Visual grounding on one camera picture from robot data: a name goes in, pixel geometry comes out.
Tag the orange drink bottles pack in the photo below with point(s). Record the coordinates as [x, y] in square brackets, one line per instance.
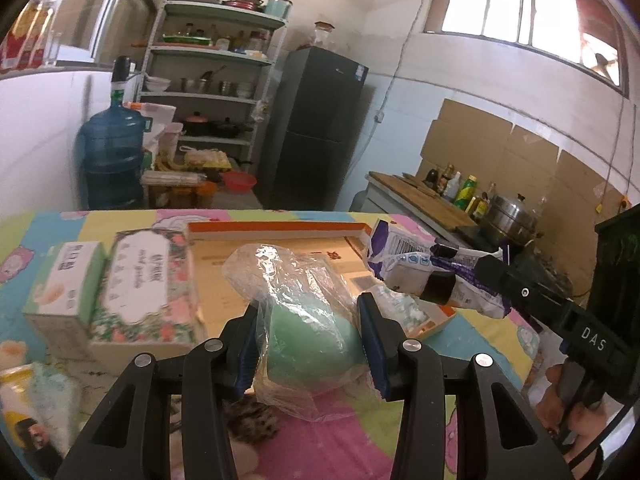
[24, 44]

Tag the green item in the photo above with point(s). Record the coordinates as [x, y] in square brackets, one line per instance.
[307, 328]

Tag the white tissue packet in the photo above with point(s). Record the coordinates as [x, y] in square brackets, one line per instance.
[400, 308]

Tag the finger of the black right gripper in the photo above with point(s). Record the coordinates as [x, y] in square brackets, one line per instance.
[439, 287]
[454, 252]

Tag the floral tissue box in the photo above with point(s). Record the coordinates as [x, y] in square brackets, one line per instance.
[147, 300]

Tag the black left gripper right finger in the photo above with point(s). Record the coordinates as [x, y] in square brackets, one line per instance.
[499, 435]

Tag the green yellow bottle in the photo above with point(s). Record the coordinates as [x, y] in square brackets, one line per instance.
[466, 192]

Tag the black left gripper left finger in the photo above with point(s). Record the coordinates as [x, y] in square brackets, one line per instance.
[127, 435]

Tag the grey metal shelf rack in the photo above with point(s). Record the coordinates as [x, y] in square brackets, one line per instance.
[213, 62]

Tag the wooden top kitchen counter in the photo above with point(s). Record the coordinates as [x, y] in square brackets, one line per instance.
[400, 195]

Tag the glass jar on fridge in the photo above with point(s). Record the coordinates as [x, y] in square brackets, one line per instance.
[323, 35]

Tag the egg tray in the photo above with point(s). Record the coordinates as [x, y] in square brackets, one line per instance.
[211, 159]

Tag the orange shallow cardboard box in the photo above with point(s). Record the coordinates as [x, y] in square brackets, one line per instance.
[342, 245]

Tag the purple white wipes pack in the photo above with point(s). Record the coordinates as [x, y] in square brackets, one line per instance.
[403, 261]

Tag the steel steamer pot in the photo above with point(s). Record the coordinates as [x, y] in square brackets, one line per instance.
[509, 221]

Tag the red plastic basket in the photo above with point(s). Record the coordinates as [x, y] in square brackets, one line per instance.
[238, 181]

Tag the green white tissue box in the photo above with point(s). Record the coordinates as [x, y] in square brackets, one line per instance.
[60, 305]

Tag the black refrigerator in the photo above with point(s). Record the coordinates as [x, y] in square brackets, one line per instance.
[312, 131]

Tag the blue water jug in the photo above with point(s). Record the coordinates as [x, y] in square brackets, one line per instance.
[111, 149]

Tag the colourful cartoon bed sheet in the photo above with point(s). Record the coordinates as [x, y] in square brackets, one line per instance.
[360, 444]

